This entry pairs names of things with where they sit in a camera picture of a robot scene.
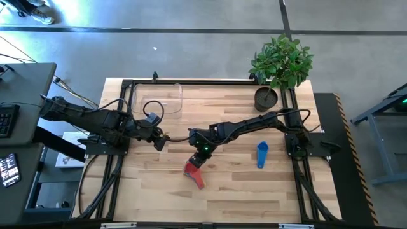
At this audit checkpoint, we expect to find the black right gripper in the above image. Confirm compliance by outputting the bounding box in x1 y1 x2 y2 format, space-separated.
187 125 223 169

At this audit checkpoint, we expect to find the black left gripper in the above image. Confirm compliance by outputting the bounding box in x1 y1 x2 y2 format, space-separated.
127 122 171 152

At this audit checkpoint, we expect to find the red measuring cup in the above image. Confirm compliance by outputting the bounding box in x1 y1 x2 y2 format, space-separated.
183 161 206 190

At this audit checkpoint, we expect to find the blue measuring cup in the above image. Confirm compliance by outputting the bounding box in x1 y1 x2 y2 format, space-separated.
256 141 270 169

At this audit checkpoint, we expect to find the clear plastic basket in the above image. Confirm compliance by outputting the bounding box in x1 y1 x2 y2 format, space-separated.
132 83 184 120

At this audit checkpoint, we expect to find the black plant pot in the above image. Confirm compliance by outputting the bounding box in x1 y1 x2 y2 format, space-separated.
254 87 279 113

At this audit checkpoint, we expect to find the white printed booklet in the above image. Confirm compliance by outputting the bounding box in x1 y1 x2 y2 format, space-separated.
55 132 90 169

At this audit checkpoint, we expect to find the white label strip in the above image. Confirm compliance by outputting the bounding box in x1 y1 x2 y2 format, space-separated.
100 222 137 229
279 223 315 229

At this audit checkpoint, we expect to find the black diagonal desk beam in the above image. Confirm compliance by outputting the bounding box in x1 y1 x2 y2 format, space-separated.
31 126 86 163

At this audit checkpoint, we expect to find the green leafy plant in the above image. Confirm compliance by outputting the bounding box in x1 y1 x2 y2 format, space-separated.
248 34 315 90

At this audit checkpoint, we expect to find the black oval object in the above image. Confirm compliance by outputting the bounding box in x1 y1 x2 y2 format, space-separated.
320 141 341 154

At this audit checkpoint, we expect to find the black hazard-striped floor mat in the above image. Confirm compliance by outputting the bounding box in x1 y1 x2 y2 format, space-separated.
313 92 379 226

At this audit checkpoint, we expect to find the black keyboard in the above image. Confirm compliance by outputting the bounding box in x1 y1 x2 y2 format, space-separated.
0 104 20 139

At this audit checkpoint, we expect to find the low grey desk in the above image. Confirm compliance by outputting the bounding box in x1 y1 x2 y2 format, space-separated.
0 142 44 225

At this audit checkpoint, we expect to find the black smartphone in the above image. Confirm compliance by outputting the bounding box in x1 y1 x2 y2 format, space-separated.
0 153 22 188

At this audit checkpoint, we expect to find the person's foot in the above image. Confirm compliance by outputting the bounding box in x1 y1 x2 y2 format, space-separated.
6 0 55 25

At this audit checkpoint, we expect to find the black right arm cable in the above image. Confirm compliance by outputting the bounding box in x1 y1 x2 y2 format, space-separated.
167 135 193 143

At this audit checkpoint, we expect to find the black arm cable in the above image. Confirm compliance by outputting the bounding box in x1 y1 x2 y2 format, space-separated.
142 100 165 128
167 135 193 143

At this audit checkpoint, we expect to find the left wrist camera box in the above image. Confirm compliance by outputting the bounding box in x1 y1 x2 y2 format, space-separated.
144 112 161 125

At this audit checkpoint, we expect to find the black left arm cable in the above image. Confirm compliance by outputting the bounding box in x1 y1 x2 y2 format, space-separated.
142 100 165 128

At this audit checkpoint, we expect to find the black aluminium table frame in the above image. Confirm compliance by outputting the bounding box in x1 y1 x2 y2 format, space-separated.
72 78 343 223

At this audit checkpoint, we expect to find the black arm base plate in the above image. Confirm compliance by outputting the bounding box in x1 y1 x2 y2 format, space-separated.
85 139 130 156
286 132 331 158

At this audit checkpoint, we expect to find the blue-grey metal table frame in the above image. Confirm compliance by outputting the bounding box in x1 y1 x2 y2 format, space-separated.
350 83 407 187

